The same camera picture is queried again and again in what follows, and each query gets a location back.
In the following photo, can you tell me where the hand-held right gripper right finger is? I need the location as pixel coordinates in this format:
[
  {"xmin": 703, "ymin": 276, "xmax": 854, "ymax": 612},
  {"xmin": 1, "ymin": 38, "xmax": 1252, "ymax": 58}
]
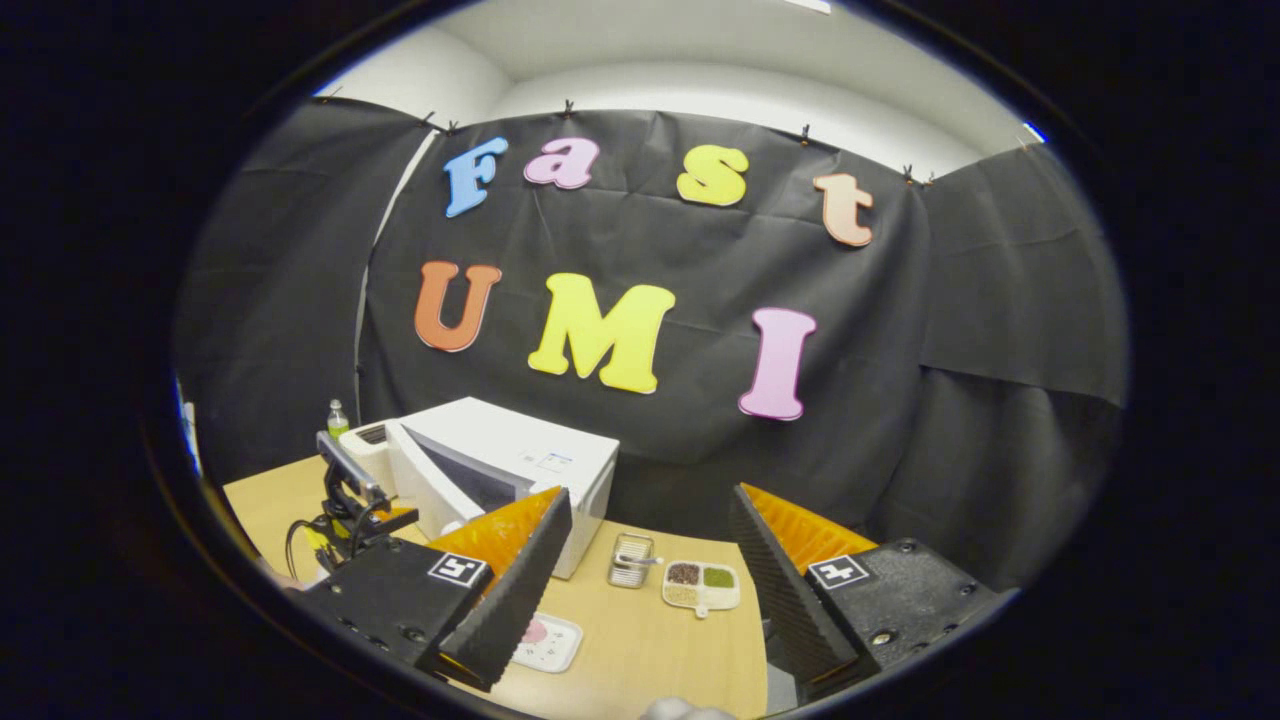
[{"xmin": 729, "ymin": 483, "xmax": 1006, "ymax": 701}]

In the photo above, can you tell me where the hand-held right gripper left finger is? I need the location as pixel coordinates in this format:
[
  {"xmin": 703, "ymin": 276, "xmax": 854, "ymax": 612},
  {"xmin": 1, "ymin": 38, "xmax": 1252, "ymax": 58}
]
[{"xmin": 290, "ymin": 486, "xmax": 574, "ymax": 694}]

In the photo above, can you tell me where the white square cherry-print plate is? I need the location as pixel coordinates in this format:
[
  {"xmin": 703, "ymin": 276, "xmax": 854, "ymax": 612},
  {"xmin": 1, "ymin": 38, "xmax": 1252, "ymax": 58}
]
[{"xmin": 510, "ymin": 612, "xmax": 584, "ymax": 674}]

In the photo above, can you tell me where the white microwave oven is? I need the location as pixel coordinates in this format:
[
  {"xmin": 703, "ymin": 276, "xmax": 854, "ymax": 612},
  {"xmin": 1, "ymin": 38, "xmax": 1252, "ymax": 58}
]
[{"xmin": 385, "ymin": 397, "xmax": 621, "ymax": 581}]

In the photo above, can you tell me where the small white toaster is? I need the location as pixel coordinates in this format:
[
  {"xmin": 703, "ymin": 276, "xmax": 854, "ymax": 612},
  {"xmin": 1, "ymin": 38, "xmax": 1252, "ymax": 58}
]
[{"xmin": 338, "ymin": 422, "xmax": 401, "ymax": 499}]

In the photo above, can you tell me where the white divided dish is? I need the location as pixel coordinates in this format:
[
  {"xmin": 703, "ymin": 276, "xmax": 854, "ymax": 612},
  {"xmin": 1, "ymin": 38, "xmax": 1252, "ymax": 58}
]
[{"xmin": 661, "ymin": 560, "xmax": 742, "ymax": 619}]

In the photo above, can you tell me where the metal wire basket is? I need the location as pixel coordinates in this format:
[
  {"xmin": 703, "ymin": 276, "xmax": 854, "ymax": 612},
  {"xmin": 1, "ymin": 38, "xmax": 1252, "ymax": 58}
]
[{"xmin": 608, "ymin": 532, "xmax": 656, "ymax": 589}]

